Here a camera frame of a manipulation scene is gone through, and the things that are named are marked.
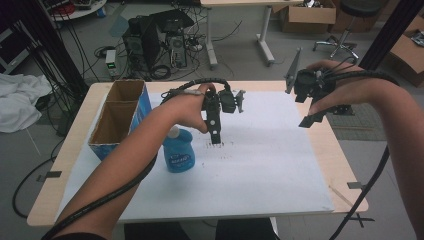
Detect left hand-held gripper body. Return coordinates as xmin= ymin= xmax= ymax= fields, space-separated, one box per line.
xmin=201 ymin=88 xmax=247 ymax=134

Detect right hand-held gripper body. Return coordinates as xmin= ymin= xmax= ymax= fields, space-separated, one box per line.
xmin=284 ymin=47 xmax=338 ymax=104

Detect blue bottle with white cap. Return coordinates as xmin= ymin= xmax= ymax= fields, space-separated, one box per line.
xmin=162 ymin=126 xmax=197 ymax=174

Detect person's right hand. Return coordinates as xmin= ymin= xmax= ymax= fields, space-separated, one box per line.
xmin=306 ymin=59 xmax=381 ymax=116

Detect person's left hand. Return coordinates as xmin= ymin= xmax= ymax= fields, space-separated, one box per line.
xmin=165 ymin=82 xmax=217 ymax=134

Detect white foam board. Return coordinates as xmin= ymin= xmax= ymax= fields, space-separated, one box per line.
xmin=54 ymin=90 xmax=335 ymax=224

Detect black office chair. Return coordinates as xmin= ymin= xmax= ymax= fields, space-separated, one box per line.
xmin=312 ymin=0 xmax=390 ymax=62

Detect open cardboard box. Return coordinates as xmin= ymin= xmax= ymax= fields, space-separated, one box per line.
xmin=271 ymin=0 xmax=338 ymax=35

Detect grey computer tower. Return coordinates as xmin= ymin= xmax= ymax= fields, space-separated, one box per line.
xmin=167 ymin=32 xmax=189 ymax=70

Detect white-legged desk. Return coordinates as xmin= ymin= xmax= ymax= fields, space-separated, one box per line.
xmin=199 ymin=0 xmax=305 ymax=71

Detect person's dark trousers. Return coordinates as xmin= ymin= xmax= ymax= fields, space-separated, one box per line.
xmin=123 ymin=217 xmax=282 ymax=240

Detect black monitor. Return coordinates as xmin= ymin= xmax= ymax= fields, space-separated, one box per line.
xmin=148 ymin=8 xmax=196 ymax=34

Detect blue cardboard box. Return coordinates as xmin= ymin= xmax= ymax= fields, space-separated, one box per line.
xmin=87 ymin=79 xmax=153 ymax=162

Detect large cardboard box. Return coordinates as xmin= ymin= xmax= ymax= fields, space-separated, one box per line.
xmin=383 ymin=14 xmax=424 ymax=89

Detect black computer tower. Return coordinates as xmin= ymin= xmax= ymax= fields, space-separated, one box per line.
xmin=121 ymin=15 xmax=162 ymax=73

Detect small power supply unit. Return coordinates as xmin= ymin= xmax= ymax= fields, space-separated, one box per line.
xmin=105 ymin=49 xmax=118 ymax=78

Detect round white table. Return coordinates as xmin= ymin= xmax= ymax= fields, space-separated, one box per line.
xmin=42 ymin=0 xmax=108 ymax=22

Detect white cloth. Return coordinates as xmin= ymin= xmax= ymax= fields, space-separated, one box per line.
xmin=0 ymin=72 xmax=54 ymax=134

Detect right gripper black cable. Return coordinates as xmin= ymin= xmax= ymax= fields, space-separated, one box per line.
xmin=319 ymin=56 xmax=401 ymax=240

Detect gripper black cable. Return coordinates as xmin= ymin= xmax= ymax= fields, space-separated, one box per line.
xmin=319 ymin=56 xmax=401 ymax=240
xmin=40 ymin=78 xmax=232 ymax=240

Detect black stand post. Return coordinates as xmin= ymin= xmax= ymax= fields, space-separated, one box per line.
xmin=19 ymin=0 xmax=90 ymax=101
xmin=357 ymin=0 xmax=424 ymax=72

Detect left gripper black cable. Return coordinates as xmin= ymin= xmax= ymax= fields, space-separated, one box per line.
xmin=40 ymin=78 xmax=232 ymax=240

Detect black floor cable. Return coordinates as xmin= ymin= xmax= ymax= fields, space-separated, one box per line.
xmin=11 ymin=138 xmax=66 ymax=220

